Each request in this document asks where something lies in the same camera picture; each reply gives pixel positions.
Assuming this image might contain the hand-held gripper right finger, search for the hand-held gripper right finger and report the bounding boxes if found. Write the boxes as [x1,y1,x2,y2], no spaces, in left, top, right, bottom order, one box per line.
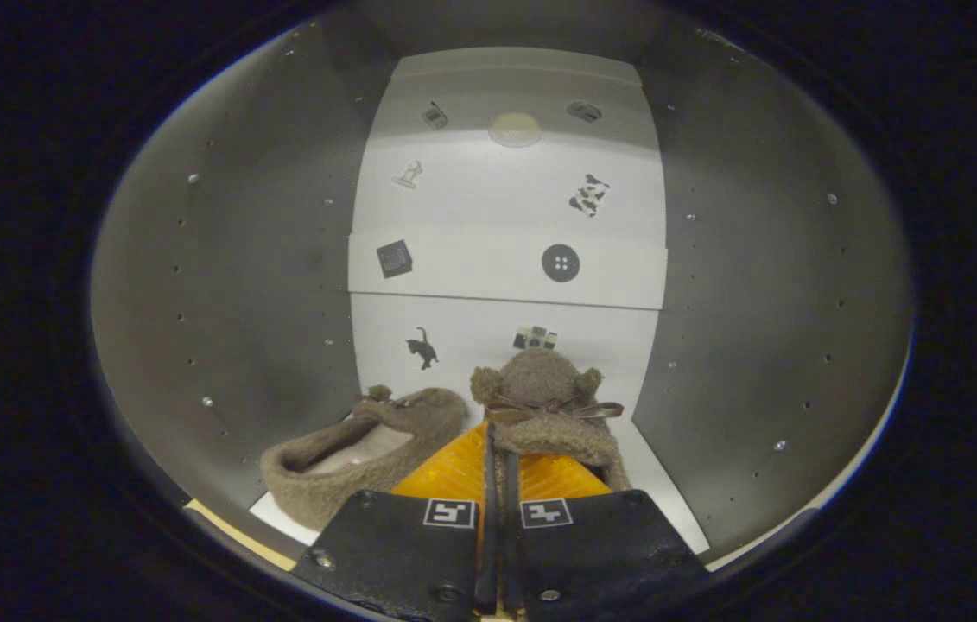
[501,449,714,621]

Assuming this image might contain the dark grey shoe cabinet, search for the dark grey shoe cabinet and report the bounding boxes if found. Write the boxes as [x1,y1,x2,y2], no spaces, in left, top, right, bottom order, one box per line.
[91,0,917,575]

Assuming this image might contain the brown fuzzy shoe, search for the brown fuzzy shoe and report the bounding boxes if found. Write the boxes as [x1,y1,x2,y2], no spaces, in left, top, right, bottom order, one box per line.
[260,384,470,532]
[469,347,634,493]

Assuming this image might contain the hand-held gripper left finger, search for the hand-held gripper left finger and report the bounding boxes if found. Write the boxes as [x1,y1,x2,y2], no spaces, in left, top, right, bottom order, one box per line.
[291,422,499,619]

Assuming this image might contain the white cabinet shelf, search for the white cabinet shelf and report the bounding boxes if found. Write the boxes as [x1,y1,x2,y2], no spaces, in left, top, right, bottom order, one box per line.
[248,419,712,555]

